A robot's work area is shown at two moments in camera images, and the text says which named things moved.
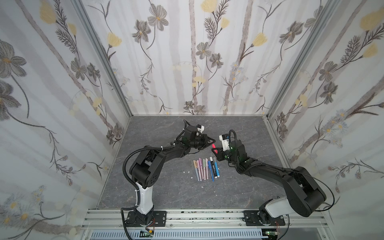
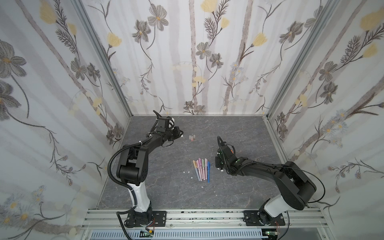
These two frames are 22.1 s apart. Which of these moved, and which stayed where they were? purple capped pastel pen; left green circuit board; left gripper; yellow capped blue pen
Moved: left gripper
Stayed: left green circuit board; yellow capped blue pen; purple capped pastel pen
